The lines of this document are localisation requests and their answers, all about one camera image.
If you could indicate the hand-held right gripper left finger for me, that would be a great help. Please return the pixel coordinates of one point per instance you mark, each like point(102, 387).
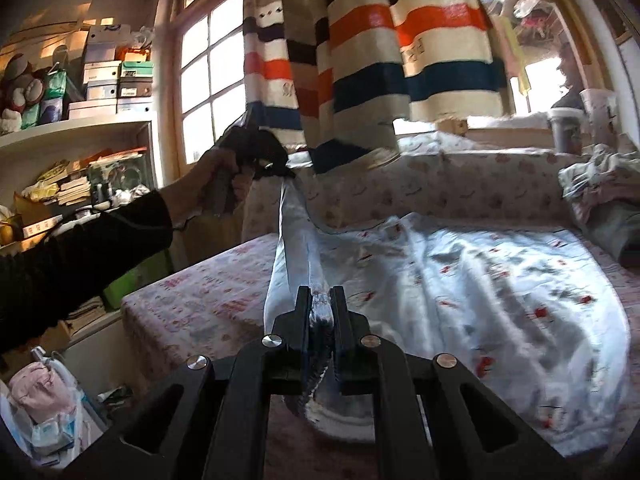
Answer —
point(300, 320)

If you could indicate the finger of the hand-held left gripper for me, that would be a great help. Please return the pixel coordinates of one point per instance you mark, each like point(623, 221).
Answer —
point(275, 167)

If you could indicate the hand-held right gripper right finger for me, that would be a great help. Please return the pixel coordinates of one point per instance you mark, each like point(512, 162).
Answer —
point(340, 320)

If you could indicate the light blue cat-print pants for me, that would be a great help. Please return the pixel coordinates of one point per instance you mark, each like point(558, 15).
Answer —
point(475, 300)

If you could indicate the person's left forearm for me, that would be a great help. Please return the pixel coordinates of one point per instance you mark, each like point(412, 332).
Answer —
point(90, 260)

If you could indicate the person's left hand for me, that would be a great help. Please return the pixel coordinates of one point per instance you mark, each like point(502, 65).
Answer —
point(200, 185)

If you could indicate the stack of shoe boxes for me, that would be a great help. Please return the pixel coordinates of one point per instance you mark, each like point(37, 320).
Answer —
point(110, 80)

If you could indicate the green box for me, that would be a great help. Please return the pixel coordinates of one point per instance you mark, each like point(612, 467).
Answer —
point(140, 280)

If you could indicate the pile of books and papers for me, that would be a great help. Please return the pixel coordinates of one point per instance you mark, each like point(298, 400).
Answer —
point(85, 180)

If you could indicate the cream printed headboard cover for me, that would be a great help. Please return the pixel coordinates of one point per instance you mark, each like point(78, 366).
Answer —
point(450, 185)

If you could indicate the white shelf unit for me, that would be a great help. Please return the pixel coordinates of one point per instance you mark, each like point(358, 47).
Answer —
point(75, 132)

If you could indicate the green packet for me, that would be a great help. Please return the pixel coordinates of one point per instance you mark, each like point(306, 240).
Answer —
point(55, 90)

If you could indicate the brown stuffed toy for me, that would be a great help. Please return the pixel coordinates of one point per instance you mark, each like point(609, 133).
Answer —
point(20, 90)

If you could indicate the yellow hanging cloth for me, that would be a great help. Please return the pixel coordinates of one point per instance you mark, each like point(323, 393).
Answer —
point(517, 60)

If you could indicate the clear plastic bag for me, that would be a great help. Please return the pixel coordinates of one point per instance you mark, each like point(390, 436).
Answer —
point(45, 395)

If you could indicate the pink folded garment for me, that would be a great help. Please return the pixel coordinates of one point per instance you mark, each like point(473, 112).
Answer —
point(600, 210)

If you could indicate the dark container with white lid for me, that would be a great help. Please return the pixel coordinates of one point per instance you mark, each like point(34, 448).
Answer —
point(565, 132)

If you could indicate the white cat-print garment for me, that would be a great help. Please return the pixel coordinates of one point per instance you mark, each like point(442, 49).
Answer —
point(600, 170)

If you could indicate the tall printed plastic cup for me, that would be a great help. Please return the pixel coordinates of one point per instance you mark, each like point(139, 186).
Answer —
point(597, 110)

